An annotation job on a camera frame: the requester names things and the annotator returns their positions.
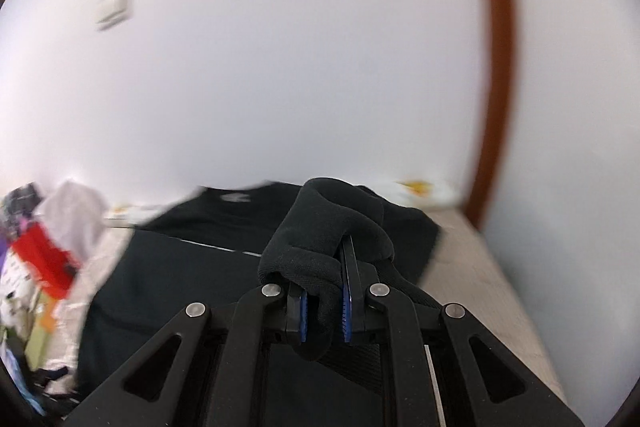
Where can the white cloth pile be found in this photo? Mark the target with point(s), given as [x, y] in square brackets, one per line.
[75, 217]

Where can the red box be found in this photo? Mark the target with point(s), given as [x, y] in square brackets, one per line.
[40, 259]

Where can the white rolled mat yellow print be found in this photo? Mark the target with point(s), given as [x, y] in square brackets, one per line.
[420, 192]

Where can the brown wooden door frame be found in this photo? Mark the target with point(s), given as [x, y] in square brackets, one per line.
[497, 57]

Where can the purple plush toy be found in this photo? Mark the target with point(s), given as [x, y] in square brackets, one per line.
[4, 249]

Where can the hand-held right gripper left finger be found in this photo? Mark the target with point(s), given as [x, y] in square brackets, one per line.
[301, 318]

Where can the dark printed cloth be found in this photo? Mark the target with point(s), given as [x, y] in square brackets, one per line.
[20, 203]

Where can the white wall switch plate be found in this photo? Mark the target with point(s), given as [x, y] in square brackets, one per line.
[115, 7]

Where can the black shirt with white print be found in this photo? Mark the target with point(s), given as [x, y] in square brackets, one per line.
[165, 287]

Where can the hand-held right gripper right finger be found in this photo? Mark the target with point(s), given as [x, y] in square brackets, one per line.
[347, 313]

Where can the black fleece garment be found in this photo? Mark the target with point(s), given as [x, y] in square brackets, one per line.
[320, 227]

